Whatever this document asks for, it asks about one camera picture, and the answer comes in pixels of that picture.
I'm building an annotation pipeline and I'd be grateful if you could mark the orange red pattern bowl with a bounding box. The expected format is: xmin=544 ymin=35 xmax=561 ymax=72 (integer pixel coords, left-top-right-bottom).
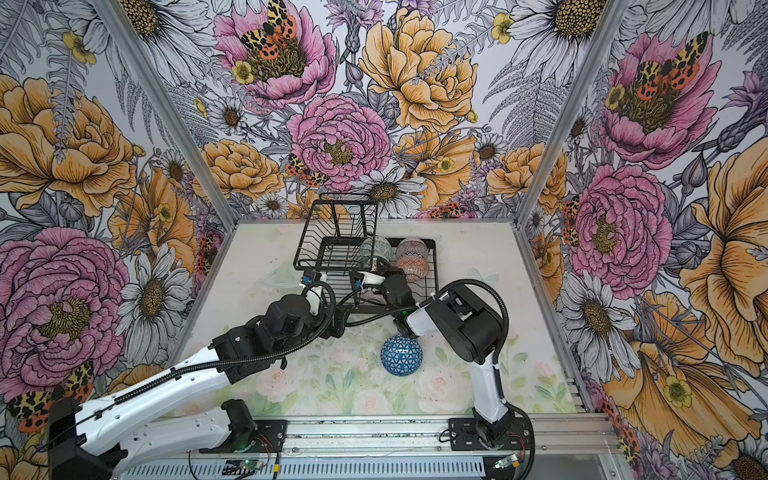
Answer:
xmin=396 ymin=252 xmax=431 ymax=283

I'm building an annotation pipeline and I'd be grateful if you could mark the black wire dish rack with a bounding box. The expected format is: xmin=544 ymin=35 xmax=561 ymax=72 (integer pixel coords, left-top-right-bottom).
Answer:
xmin=293 ymin=193 xmax=405 ymax=315

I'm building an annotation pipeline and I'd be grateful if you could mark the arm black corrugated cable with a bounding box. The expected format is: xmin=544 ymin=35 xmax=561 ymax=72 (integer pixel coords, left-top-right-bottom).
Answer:
xmin=344 ymin=278 xmax=536 ymax=480
xmin=35 ymin=278 xmax=338 ymax=451

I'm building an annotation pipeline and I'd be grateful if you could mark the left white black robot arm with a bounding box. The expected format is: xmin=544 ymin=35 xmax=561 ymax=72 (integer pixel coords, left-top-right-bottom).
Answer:
xmin=45 ymin=283 xmax=337 ymax=479

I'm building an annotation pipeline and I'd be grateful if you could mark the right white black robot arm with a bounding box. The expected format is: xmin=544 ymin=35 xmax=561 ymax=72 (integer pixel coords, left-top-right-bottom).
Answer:
xmin=346 ymin=278 xmax=516 ymax=449

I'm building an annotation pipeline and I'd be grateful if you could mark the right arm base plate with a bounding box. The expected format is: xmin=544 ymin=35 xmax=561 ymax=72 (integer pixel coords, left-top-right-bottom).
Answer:
xmin=447 ymin=417 xmax=534 ymax=453

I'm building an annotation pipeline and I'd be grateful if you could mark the green geometric pattern bowl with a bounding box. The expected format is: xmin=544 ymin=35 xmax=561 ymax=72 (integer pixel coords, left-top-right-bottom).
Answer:
xmin=357 ymin=236 xmax=395 ymax=269

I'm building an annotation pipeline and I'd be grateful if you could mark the green circuit board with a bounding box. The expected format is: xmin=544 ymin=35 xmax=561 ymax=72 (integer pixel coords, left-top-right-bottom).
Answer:
xmin=221 ymin=459 xmax=268 ymax=479

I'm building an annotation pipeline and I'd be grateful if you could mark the pink striped bowl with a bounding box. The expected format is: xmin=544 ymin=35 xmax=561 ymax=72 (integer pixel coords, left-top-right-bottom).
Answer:
xmin=396 ymin=238 xmax=429 ymax=258

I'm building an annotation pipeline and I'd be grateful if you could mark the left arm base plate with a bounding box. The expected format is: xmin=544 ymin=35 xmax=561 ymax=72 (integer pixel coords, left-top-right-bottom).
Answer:
xmin=198 ymin=419 xmax=288 ymax=454

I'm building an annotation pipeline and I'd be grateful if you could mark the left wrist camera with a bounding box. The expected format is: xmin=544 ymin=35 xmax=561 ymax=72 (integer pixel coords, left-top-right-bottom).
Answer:
xmin=301 ymin=269 xmax=324 ymax=316

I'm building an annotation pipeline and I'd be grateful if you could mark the aluminium front rail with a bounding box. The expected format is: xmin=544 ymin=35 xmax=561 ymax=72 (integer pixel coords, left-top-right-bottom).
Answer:
xmin=115 ymin=414 xmax=632 ymax=479

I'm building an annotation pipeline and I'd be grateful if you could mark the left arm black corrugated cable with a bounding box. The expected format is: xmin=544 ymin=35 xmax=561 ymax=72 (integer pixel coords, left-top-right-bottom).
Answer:
xmin=35 ymin=278 xmax=338 ymax=451

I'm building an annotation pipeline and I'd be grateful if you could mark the blue triangle pattern bowl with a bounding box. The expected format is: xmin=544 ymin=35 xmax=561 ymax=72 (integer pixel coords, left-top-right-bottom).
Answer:
xmin=380 ymin=335 xmax=423 ymax=377

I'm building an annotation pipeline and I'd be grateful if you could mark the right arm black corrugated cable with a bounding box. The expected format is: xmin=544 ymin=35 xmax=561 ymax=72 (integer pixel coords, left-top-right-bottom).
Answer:
xmin=344 ymin=278 xmax=536 ymax=480

